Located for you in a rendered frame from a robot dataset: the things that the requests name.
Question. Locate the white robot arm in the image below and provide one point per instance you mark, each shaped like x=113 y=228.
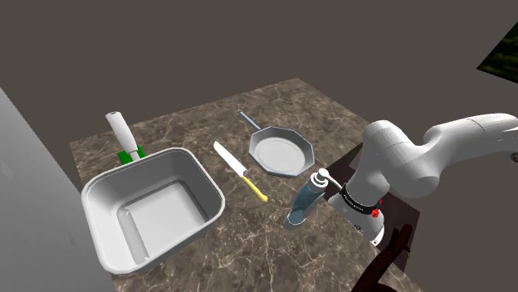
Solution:
x=398 y=161

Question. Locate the grey octagonal frying pan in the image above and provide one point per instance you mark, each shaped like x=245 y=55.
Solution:
x=281 y=154

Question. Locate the blue soap dispenser bottle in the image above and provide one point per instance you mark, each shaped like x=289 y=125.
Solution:
x=307 y=198

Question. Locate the white rectangular sink basin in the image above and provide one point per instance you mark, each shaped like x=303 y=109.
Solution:
x=162 y=210

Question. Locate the dark brown curved object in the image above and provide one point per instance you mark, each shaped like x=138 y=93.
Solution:
x=384 y=263

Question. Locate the dark green wall picture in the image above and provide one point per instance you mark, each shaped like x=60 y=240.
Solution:
x=501 y=56

